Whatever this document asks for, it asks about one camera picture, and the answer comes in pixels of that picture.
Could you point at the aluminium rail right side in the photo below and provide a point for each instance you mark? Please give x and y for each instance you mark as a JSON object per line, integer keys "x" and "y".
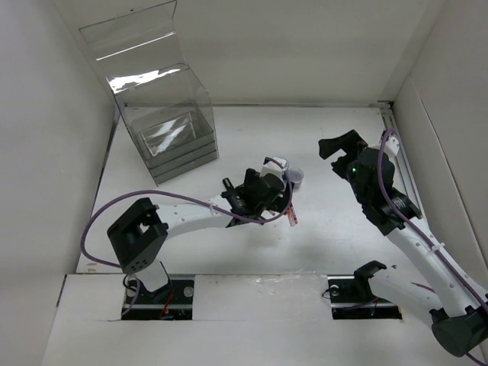
{"x": 404, "y": 172}

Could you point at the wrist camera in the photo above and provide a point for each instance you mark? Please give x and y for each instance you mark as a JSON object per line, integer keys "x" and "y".
{"x": 390, "y": 143}
{"x": 275, "y": 166}

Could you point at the clear plastic organizer box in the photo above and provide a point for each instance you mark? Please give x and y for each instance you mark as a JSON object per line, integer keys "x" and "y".
{"x": 165, "y": 108}

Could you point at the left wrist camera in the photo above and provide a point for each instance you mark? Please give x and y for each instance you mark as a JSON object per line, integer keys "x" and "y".
{"x": 275, "y": 166}

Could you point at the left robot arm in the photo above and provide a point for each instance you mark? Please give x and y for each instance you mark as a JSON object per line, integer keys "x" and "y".
{"x": 138, "y": 235}

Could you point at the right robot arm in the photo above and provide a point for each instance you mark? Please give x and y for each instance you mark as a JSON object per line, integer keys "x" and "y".
{"x": 452, "y": 304}

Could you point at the base mount plate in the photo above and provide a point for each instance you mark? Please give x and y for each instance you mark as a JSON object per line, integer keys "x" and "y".
{"x": 172, "y": 303}
{"x": 350, "y": 300}

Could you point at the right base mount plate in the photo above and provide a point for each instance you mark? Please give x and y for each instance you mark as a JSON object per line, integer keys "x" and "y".
{"x": 350, "y": 300}

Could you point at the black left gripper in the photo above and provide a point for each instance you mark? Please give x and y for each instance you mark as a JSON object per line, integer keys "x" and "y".
{"x": 279, "y": 203}

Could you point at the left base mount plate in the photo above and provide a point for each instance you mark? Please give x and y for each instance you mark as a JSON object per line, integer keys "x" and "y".
{"x": 172, "y": 303}

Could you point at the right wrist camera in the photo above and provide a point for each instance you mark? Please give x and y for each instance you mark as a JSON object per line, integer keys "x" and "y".
{"x": 390, "y": 143}

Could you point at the red pen with clip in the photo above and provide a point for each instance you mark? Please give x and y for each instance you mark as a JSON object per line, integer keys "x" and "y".
{"x": 291, "y": 215}

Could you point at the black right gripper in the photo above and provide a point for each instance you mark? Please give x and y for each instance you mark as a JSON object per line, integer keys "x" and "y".
{"x": 350, "y": 142}

